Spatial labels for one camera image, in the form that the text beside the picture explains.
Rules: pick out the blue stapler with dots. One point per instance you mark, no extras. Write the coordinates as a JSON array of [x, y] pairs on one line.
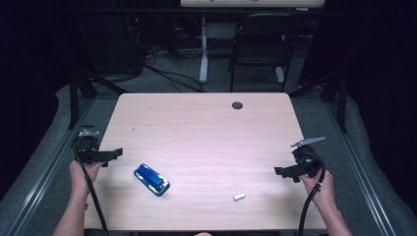
[[151, 179]]

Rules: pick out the black folding chair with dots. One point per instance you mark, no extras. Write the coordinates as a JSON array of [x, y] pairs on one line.
[[262, 42]]

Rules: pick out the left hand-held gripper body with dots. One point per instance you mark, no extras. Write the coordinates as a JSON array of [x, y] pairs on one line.
[[87, 146]]

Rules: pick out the short black tape strip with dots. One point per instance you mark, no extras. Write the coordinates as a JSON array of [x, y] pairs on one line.
[[88, 126]]

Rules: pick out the person's body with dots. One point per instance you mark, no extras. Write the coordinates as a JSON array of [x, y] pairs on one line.
[[203, 234]]

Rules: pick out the small white eraser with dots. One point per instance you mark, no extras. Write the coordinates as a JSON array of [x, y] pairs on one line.
[[239, 196]]

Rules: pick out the black metal stand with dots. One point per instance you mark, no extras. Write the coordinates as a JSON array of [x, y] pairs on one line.
[[74, 98], [341, 101]]

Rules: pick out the dark cabinet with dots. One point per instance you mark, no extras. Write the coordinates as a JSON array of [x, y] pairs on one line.
[[108, 39]]

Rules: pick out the white background desk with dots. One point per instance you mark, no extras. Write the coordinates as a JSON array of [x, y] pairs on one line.
[[204, 49]]

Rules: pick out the aluminium floor rail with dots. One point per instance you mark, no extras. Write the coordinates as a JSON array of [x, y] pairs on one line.
[[42, 183], [360, 177]]

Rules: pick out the black metal crossbar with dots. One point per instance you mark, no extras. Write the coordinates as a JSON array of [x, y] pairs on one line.
[[164, 11]]

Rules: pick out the person's right hand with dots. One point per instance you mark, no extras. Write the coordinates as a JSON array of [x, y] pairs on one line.
[[323, 193]]

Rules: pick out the person's left hand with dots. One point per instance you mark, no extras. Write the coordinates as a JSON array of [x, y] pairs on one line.
[[80, 177]]

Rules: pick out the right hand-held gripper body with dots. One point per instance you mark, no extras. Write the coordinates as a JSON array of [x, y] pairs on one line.
[[306, 160]]

